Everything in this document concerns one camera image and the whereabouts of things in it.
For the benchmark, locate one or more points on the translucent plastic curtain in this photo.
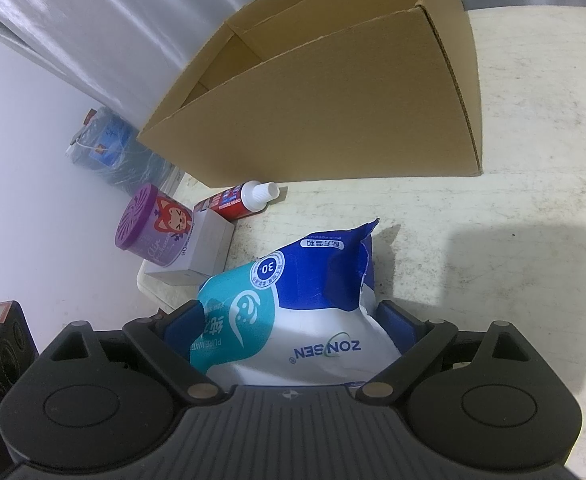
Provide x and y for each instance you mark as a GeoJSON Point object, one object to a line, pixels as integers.
{"type": "Point", "coordinates": [98, 20]}

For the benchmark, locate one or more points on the red tube with white cap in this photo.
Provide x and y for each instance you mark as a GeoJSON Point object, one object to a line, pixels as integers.
{"type": "Point", "coordinates": [228, 201]}

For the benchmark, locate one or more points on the white carton box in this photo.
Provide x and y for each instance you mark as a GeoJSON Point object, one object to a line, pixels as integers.
{"type": "Point", "coordinates": [210, 247]}

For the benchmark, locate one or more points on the blue water jug in bag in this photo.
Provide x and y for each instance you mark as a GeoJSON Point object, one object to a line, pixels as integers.
{"type": "Point", "coordinates": [113, 157]}

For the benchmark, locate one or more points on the blue white wet wipes pack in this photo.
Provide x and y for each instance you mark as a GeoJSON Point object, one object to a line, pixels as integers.
{"type": "Point", "coordinates": [323, 320]}

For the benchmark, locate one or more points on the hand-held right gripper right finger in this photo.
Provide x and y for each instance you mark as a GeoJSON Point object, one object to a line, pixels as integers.
{"type": "Point", "coordinates": [395, 327]}

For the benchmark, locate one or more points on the purple air freshener can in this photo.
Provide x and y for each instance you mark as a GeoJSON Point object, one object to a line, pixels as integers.
{"type": "Point", "coordinates": [138, 220]}

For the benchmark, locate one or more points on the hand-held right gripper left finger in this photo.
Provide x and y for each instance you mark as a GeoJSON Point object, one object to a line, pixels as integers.
{"type": "Point", "coordinates": [179, 332]}

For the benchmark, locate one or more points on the brown cardboard box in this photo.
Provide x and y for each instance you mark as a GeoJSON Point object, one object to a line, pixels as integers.
{"type": "Point", "coordinates": [323, 110]}

